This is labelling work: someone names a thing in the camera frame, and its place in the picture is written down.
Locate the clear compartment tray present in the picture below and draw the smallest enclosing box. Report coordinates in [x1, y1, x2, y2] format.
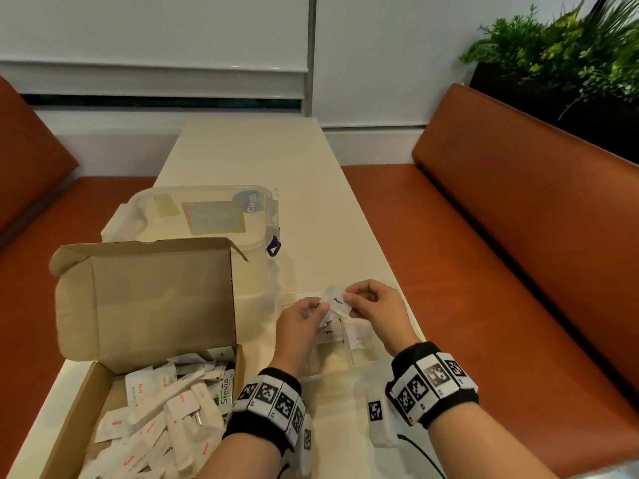
[277, 283, 413, 383]

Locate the black planter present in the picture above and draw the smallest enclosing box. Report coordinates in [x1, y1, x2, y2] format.
[469, 62, 639, 165]

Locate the person's left forearm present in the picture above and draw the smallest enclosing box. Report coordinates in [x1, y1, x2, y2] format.
[197, 433, 283, 479]

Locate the brown cardboard box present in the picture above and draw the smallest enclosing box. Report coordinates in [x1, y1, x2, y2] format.
[39, 238, 249, 479]

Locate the orange leather bench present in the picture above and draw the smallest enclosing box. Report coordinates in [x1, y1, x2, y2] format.
[341, 83, 639, 479]
[0, 76, 158, 467]

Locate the person's right hand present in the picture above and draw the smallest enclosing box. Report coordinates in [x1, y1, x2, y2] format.
[343, 279, 423, 357]

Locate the green leafy plant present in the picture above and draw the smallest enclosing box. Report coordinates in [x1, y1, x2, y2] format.
[459, 0, 639, 108]

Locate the pile of white sachets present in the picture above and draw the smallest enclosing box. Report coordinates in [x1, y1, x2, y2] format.
[79, 346, 236, 479]

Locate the white roller blind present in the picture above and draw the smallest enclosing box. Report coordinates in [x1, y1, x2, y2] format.
[0, 0, 310, 100]

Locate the clear lidded plastic container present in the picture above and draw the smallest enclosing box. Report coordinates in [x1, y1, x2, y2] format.
[101, 186, 282, 295]

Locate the black wristband with marker tiles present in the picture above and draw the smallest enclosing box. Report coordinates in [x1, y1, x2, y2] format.
[385, 341, 479, 430]
[222, 367, 306, 454]

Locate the person's right forearm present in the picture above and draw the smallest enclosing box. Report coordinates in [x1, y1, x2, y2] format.
[427, 401, 558, 479]

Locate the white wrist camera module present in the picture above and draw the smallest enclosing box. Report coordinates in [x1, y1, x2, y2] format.
[367, 386, 408, 448]
[294, 413, 314, 477]

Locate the grey metal bar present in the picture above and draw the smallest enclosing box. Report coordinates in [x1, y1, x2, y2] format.
[574, 458, 639, 479]

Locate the grey window frame post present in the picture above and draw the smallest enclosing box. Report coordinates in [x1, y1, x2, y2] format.
[302, 0, 318, 118]

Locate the person's left hand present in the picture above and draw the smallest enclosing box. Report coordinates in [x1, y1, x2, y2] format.
[269, 296, 330, 377]

